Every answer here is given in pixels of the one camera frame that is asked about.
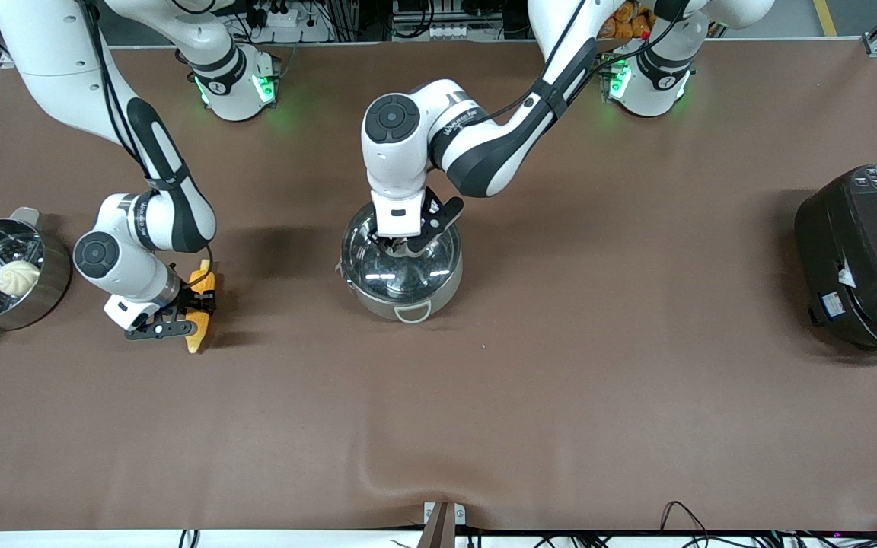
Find glass pot lid with knob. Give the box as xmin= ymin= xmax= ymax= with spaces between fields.
xmin=341 ymin=201 xmax=461 ymax=300

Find yellow corn cob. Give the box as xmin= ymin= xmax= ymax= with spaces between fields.
xmin=184 ymin=259 xmax=220 ymax=355

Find stainless steel cooking pot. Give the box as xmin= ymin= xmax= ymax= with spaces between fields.
xmin=336 ymin=199 xmax=464 ymax=325

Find steel steamer pot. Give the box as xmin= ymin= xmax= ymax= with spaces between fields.
xmin=0 ymin=206 xmax=73 ymax=344

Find white steamed bun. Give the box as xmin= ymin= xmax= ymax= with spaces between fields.
xmin=0 ymin=260 xmax=43 ymax=298

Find brown table cloth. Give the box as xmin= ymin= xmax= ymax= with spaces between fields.
xmin=0 ymin=38 xmax=877 ymax=534

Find white power strip with plugs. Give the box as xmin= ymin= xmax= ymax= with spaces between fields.
xmin=244 ymin=2 xmax=311 ymax=30

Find orange snack bags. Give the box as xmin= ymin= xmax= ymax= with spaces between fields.
xmin=597 ymin=0 xmax=654 ymax=41

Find metal table clamp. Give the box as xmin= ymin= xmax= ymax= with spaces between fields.
xmin=417 ymin=500 xmax=467 ymax=548

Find black rice cooker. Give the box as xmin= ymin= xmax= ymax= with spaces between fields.
xmin=793 ymin=161 xmax=877 ymax=361

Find black looped floor cable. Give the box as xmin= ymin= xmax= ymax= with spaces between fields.
xmin=659 ymin=500 xmax=718 ymax=548

